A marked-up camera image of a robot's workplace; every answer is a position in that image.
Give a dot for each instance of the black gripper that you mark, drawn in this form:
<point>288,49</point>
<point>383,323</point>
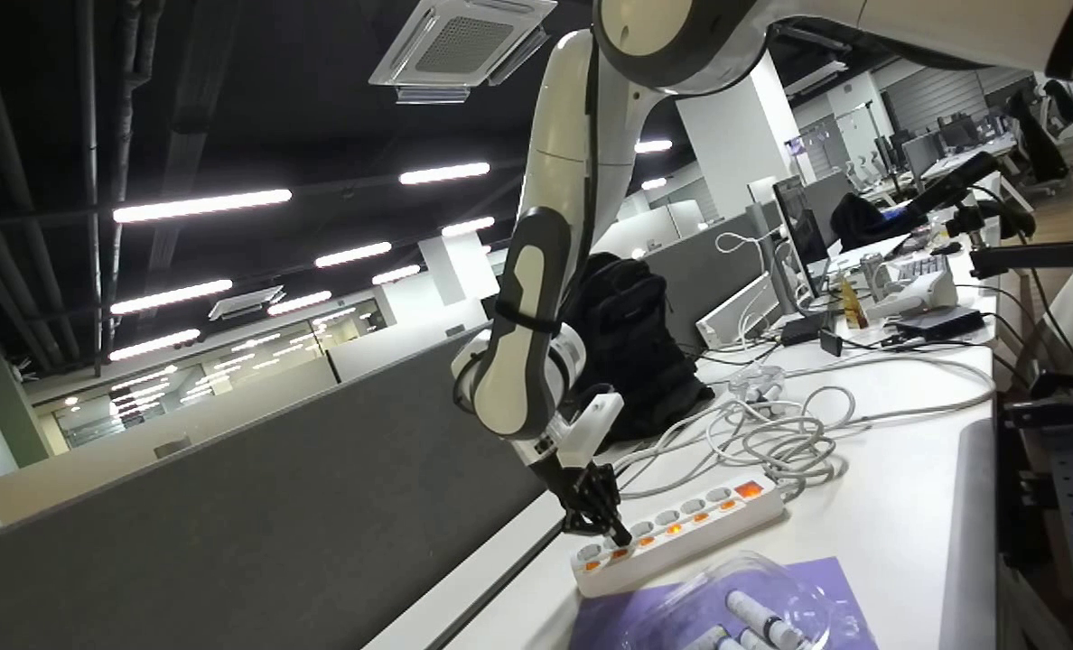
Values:
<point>575,491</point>

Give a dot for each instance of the white multi-socket power strip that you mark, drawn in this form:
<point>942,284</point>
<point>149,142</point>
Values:
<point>690,535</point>

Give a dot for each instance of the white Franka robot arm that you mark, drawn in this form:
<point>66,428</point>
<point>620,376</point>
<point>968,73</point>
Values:
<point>559,182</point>

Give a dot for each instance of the clear plastic marker package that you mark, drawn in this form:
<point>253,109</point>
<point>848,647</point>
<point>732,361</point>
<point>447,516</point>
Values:
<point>754,616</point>

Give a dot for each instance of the black backpack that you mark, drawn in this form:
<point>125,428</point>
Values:
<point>643,349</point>

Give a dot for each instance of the white tray box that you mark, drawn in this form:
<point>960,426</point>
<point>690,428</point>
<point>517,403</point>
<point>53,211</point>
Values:
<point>738,317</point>

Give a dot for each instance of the grey desk partition panel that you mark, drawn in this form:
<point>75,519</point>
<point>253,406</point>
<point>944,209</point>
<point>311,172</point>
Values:
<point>195,542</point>
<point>718,276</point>

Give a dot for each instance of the long ceiling light tube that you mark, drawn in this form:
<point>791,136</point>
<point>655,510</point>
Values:
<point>302,303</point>
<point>152,345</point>
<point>447,174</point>
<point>204,209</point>
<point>357,255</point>
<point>171,297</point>
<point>466,225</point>

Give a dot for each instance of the black computer monitor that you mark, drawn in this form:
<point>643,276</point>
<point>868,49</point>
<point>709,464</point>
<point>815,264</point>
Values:
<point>809,231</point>

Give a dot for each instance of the white square pillar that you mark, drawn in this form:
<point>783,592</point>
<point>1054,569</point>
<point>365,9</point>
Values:
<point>738,132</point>

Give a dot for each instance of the black perforated breadboard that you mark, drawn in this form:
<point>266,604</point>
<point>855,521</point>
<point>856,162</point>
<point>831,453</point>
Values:
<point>1071,542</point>

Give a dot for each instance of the ceiling air conditioner unit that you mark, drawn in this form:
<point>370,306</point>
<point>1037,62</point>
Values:
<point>464,49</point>

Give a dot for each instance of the black office chair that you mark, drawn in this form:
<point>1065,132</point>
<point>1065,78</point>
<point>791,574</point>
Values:
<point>1042,132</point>

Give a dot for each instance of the green pillar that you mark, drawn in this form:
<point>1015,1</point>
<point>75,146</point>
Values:
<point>6,422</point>

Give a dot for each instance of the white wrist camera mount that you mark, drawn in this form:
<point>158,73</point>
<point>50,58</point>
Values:
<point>594,422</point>

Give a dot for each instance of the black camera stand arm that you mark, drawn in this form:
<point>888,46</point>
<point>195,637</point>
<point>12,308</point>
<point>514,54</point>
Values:
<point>1026,255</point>

